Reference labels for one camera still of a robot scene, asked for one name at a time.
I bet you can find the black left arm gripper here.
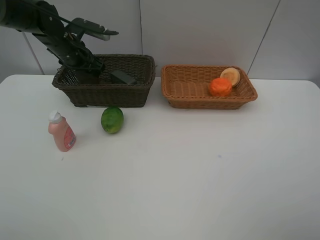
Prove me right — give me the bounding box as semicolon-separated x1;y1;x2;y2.
57;47;105;75

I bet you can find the translucent pink plastic cup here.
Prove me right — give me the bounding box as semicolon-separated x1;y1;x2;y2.
75;70;101;85

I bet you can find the dark green pump bottle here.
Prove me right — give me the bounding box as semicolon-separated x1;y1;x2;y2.
110;70;137;85

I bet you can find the green lime fruit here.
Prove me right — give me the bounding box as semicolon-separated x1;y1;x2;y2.
100;106;124;134

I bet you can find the pink bottle white cap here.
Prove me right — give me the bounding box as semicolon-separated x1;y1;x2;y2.
48;110;76;152

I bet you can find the orange tangerine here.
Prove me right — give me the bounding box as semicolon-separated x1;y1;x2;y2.
208;77;233;97

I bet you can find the red yellow half peach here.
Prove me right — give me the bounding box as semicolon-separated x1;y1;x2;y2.
220;67;241;87

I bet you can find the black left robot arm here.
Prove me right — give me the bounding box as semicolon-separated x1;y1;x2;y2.
0;0;105;76

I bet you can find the dark brown wicker basket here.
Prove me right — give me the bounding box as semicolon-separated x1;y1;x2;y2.
52;54;156;108

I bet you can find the orange wicker basket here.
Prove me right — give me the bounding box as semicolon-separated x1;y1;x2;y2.
161;64;258;110

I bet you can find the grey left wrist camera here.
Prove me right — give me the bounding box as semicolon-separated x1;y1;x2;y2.
65;17;119;41

